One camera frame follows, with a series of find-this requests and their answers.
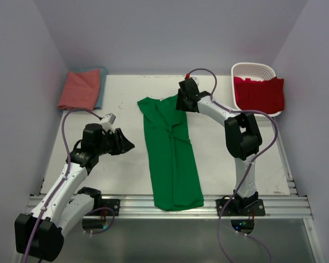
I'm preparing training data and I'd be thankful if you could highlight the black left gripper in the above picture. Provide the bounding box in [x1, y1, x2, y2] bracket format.
[95, 128, 134, 156]

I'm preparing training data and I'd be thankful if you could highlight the green t-shirt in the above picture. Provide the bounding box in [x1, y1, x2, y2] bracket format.
[137, 96, 204, 211]

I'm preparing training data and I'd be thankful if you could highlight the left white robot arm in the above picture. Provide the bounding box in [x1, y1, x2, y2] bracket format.
[14, 123, 135, 262]

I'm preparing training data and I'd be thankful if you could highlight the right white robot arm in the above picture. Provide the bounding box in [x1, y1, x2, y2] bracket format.
[176, 78, 262, 215]

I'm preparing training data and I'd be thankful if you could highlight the folded salmon pink t-shirt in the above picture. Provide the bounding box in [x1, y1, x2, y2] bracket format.
[57, 69, 100, 110]

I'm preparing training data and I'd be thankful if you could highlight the white perforated laundry basket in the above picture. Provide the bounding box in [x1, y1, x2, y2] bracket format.
[231, 62, 285, 117]

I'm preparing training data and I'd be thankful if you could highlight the folded light blue t-shirt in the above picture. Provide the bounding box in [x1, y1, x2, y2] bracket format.
[72, 67, 107, 109]

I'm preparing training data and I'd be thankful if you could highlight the red t-shirt in basket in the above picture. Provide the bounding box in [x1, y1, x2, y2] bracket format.
[233, 77, 285, 115]

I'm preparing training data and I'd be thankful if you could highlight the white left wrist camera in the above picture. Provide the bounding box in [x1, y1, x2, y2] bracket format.
[101, 113, 116, 131]

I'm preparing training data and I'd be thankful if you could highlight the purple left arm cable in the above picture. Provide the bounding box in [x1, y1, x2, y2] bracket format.
[21, 108, 116, 263]

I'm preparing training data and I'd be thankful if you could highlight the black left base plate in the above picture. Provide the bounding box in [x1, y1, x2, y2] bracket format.
[87, 198, 121, 216]

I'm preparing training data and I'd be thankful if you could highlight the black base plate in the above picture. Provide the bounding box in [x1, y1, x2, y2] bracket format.
[215, 192, 266, 216]
[87, 198, 121, 216]

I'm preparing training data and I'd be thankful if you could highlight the aluminium mounting rail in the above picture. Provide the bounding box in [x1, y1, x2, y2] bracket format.
[24, 195, 315, 219]

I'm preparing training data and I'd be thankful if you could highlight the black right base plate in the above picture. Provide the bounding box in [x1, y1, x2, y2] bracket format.
[215, 192, 266, 216]

